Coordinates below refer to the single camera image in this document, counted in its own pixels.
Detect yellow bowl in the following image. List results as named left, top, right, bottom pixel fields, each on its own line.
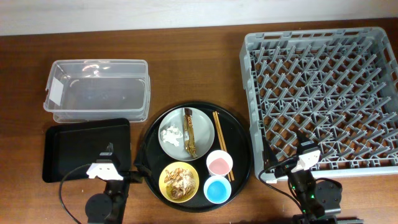
left=159, top=162, right=200, bottom=203

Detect white tissue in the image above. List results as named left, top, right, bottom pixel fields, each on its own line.
left=160, top=125, right=183, bottom=147

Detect food scraps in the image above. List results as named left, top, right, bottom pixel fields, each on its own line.
left=164, top=168, right=196, bottom=200

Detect pink paper cup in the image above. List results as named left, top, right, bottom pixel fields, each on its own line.
left=206, top=150, right=233, bottom=177

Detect wooden chopstick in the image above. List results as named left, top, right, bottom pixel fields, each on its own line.
left=212, top=111, right=232, bottom=182
left=215, top=111, right=235, bottom=182

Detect brown gold snack wrapper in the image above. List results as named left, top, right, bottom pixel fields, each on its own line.
left=183, top=108, right=197, bottom=158

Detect blue paper cup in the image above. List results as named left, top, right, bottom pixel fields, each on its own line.
left=203, top=175, right=231, bottom=204

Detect grey round plate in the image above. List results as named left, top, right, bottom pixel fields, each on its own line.
left=158, top=107, right=215, bottom=162

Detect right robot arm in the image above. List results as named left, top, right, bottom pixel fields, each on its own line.
left=258, top=131, right=343, bottom=223

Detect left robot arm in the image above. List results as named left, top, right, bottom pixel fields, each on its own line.
left=85, top=143, right=152, bottom=223

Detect grey dishwasher rack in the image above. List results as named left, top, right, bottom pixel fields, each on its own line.
left=239, top=27, right=397, bottom=183

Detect black rectangular tray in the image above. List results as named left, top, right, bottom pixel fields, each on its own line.
left=42, top=118, right=131, bottom=183

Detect round black serving tray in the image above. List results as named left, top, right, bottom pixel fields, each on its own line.
left=141, top=101, right=253, bottom=213

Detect clear plastic storage bin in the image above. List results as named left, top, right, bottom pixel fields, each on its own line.
left=43, top=59, right=150, bottom=123

